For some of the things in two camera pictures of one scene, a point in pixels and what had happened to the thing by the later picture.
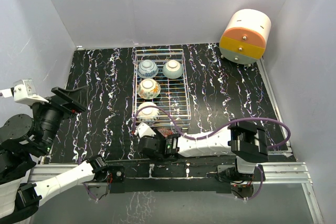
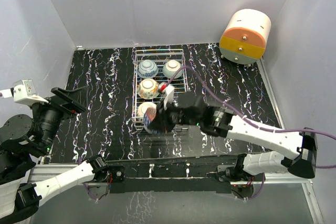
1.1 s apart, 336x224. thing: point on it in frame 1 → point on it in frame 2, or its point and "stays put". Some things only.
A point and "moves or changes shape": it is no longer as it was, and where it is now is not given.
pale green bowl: (172, 69) stays put
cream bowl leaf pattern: (148, 88) stays put
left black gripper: (76, 99) stays put
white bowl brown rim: (148, 113) stays put
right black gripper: (158, 136) → (163, 118)
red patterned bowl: (166, 131) moves or changes shape
